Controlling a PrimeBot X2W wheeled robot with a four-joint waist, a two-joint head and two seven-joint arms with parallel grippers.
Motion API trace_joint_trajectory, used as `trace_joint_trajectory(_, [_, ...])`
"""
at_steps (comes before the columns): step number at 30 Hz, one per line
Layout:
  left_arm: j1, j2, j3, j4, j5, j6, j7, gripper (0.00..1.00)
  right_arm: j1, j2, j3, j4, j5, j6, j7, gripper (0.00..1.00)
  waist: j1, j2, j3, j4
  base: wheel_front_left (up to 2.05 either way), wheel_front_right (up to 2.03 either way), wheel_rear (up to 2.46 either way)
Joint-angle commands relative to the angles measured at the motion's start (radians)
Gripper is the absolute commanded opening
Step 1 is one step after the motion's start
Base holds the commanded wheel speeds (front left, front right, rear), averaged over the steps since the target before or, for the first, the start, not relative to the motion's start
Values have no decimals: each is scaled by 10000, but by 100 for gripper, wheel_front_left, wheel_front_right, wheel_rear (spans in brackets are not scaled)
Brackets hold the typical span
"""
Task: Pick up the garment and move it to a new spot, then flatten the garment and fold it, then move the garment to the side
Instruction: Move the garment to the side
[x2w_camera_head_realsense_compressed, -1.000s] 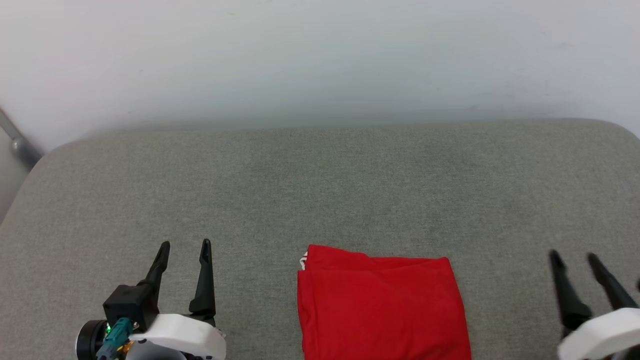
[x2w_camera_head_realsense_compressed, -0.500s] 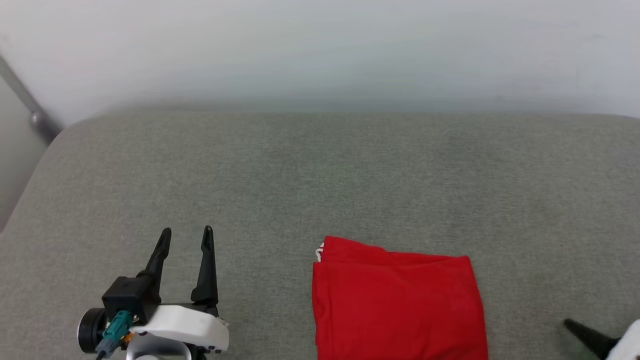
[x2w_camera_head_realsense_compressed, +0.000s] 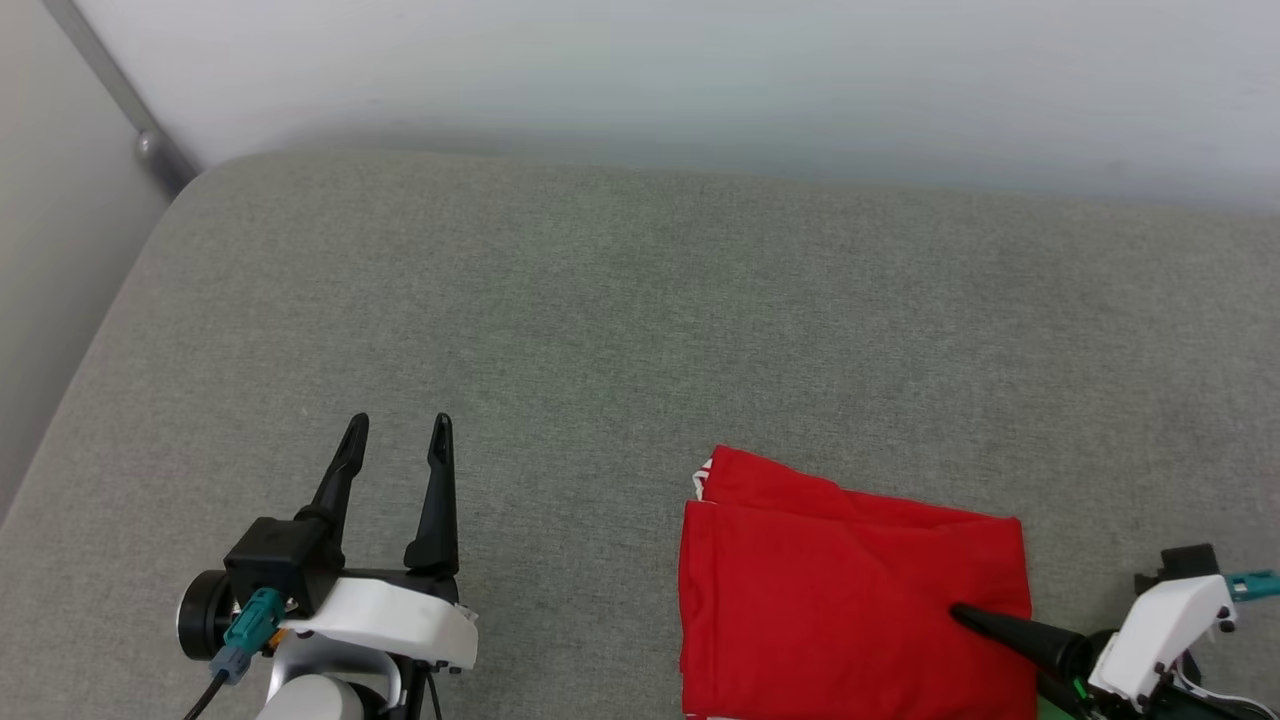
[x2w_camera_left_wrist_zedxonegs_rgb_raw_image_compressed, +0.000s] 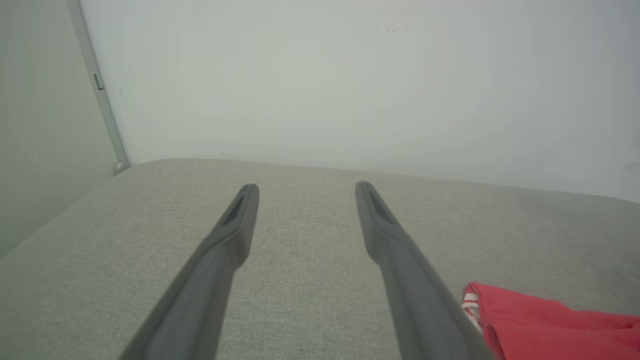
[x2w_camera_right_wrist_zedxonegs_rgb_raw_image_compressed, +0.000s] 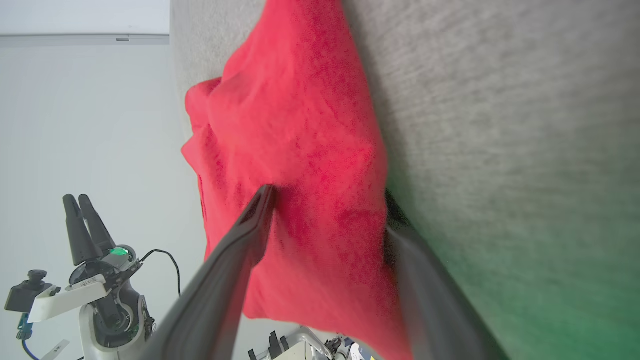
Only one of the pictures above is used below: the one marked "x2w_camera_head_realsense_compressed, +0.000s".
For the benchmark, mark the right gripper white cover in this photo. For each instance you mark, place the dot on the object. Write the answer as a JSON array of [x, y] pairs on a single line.
[[1160, 630]]

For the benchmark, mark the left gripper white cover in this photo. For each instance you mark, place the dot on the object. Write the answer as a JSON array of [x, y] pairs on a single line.
[[390, 620]]

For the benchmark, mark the red basketball jersey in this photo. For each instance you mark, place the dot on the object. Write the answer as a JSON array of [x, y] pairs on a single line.
[[830, 600]]

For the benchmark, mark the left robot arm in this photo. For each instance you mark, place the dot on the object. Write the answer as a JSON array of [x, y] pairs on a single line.
[[320, 695]]

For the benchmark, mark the grey metal pole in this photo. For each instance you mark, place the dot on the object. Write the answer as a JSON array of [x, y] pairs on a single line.
[[125, 100]]

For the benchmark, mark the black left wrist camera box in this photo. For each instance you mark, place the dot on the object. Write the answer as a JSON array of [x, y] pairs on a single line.
[[280, 560]]

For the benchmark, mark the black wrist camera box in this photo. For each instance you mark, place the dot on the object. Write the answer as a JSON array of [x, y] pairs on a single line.
[[1185, 562], [280, 560]]

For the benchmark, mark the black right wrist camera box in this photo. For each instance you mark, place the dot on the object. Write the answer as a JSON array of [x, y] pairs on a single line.
[[1185, 562]]

